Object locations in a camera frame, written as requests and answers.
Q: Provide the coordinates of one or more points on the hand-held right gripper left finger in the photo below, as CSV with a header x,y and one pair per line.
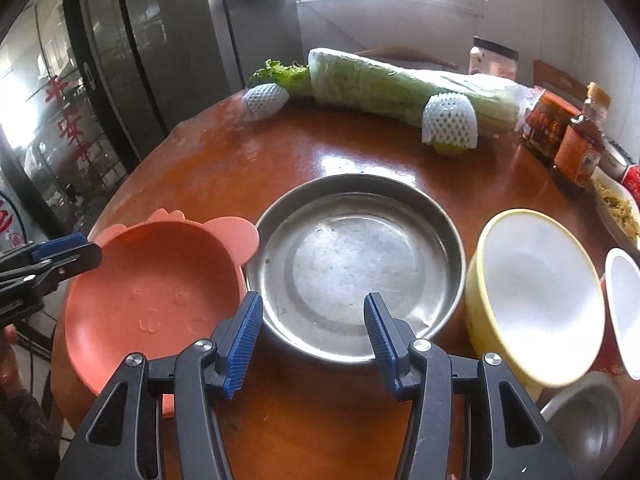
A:
x,y
244,347

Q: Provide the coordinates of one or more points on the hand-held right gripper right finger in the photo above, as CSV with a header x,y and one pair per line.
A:
x,y
382,347

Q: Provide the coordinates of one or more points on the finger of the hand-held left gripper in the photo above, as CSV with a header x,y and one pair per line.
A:
x,y
60,246
82,257

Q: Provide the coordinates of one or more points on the pink eared plate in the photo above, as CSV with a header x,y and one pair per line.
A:
x,y
150,290

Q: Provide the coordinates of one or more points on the round steel plate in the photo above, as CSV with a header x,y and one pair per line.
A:
x,y
350,265

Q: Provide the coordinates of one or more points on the yellow bowl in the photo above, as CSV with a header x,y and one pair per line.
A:
x,y
540,285

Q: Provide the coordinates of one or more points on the white paper bowl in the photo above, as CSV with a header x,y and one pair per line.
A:
x,y
625,305

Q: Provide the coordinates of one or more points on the person's left forearm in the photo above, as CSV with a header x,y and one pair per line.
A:
x,y
25,430

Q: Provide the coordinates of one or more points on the person's left hand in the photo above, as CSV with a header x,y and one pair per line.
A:
x,y
7,355

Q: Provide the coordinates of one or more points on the small steel bowl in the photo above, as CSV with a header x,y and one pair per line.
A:
x,y
585,420

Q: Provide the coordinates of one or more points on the dark grey refrigerator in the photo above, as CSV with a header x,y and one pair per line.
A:
x,y
175,50

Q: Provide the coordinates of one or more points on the small foam-netted fruit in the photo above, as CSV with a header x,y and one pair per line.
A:
x,y
262,101

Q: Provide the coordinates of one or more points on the large foam-netted fruit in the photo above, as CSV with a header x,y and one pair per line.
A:
x,y
450,117

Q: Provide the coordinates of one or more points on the wrapped napa cabbage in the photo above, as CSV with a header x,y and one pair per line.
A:
x,y
390,85

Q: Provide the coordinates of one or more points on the green lettuce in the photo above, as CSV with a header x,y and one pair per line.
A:
x,y
282,75

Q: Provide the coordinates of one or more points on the orange-lidded sauce jar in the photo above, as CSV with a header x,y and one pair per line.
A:
x,y
545,127

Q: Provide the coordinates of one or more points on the plate of shredded food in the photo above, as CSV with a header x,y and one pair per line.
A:
x,y
620,210

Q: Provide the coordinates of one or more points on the orange-label sauce bottle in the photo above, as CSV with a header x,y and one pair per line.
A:
x,y
580,155

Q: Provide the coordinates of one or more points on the curved wooden chair back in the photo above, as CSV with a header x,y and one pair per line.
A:
x,y
400,53

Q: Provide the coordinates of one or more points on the red tissue box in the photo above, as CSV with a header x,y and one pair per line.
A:
x,y
631,176

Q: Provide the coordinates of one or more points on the black-lidded jar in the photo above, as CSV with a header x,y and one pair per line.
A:
x,y
492,60

